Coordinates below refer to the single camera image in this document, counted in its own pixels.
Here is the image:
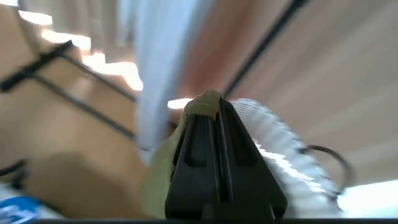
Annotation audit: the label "beige curtain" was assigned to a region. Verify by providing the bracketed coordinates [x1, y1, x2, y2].
[18, 0, 398, 187]

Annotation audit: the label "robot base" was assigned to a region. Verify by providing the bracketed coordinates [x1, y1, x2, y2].
[0, 158, 65, 222]

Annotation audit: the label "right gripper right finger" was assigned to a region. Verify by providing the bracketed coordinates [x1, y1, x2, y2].
[217, 98, 289, 218]

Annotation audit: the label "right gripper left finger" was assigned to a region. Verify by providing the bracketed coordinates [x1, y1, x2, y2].
[164, 113, 220, 218]

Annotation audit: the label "green garment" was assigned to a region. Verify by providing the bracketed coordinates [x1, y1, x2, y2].
[141, 89, 223, 219]

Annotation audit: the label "pale grey shorts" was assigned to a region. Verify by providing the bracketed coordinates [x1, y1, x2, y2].
[133, 0, 214, 164]

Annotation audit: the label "white laundry basket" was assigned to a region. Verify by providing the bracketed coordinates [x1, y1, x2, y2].
[229, 98, 357, 218]

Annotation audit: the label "black clothes rack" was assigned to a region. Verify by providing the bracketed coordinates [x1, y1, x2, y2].
[0, 0, 308, 152]

